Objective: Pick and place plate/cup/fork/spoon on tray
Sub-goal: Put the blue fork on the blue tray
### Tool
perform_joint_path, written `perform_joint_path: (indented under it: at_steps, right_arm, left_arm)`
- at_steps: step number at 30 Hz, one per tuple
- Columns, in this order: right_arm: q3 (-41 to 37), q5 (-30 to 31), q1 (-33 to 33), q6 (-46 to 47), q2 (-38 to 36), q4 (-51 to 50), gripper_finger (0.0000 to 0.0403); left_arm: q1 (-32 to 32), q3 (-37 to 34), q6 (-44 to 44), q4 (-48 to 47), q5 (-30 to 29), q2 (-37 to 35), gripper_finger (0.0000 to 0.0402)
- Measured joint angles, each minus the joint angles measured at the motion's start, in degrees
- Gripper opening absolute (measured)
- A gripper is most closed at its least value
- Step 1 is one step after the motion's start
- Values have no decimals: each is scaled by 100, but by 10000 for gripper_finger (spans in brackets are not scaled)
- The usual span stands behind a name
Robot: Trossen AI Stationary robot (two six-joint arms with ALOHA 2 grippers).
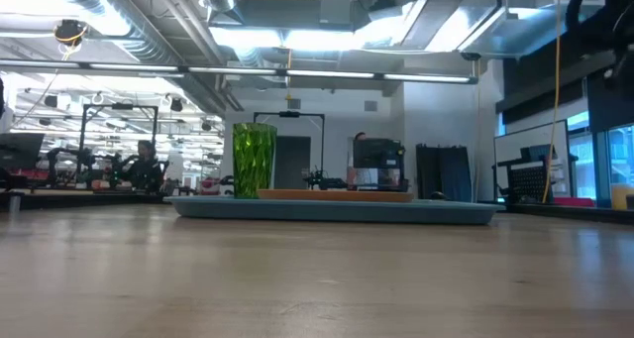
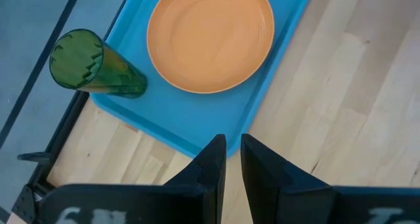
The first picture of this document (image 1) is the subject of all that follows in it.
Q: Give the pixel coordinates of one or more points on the round black ceiling fixture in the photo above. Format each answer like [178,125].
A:
[70,32]

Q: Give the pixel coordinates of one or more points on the small black robot arm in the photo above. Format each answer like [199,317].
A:
[324,182]

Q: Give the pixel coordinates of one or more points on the person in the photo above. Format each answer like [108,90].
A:
[360,136]
[143,167]

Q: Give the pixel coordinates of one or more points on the black pegboard cart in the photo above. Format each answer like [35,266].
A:
[527,179]

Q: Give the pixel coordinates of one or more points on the black gantry frame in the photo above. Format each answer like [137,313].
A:
[289,114]
[121,107]

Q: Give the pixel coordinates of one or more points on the blue plastic tray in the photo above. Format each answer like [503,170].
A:
[332,211]

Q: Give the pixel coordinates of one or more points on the orange plate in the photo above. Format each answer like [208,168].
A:
[337,195]

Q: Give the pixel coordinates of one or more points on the dark curtain panel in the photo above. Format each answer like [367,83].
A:
[443,172]

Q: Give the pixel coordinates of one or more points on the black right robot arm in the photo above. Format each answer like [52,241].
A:
[602,26]

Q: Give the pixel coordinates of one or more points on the long ceiling light bar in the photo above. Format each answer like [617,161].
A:
[238,71]

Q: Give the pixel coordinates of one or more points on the black aluminium table frame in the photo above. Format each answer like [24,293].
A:
[74,199]

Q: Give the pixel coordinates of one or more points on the whiteboard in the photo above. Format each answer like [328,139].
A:
[532,137]

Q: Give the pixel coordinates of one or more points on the dark grey door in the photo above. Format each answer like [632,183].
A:
[292,162]

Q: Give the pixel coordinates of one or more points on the black computer monitor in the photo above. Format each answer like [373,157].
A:
[20,150]
[376,154]

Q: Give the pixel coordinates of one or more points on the green faceted glass tumbler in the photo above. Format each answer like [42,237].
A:
[254,159]

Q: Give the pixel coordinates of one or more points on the silver ventilation duct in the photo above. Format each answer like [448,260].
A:
[148,35]

